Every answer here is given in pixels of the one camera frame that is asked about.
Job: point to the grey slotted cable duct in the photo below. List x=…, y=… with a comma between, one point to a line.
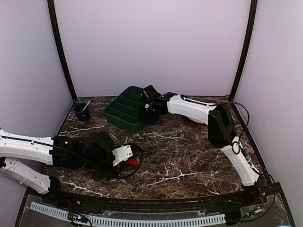
x=129, y=220

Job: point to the green compartment tray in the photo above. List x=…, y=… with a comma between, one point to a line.
x=123, y=111

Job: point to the right black frame post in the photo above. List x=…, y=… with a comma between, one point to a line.
x=245, y=49

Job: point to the dark blue cup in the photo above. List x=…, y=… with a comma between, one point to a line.
x=83, y=115

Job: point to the small circuit board left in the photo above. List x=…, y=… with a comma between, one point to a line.
x=77, y=218

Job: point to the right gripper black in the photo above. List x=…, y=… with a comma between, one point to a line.
x=156, y=119

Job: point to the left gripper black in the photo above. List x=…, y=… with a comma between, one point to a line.
x=119, y=170

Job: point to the red sock plain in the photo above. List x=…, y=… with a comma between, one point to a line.
x=133, y=162

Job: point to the black front rail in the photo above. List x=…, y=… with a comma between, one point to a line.
x=93, y=204

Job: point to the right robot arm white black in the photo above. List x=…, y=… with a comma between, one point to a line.
x=221, y=130

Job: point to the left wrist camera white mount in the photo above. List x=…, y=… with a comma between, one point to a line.
x=122, y=153

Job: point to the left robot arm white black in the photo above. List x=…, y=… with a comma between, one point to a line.
x=15, y=147

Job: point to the left black frame post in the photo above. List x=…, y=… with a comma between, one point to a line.
x=60, y=50

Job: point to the black frame post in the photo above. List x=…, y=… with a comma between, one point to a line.
x=60, y=50
x=245, y=49

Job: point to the beige patterned plate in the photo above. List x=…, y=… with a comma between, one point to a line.
x=195, y=120

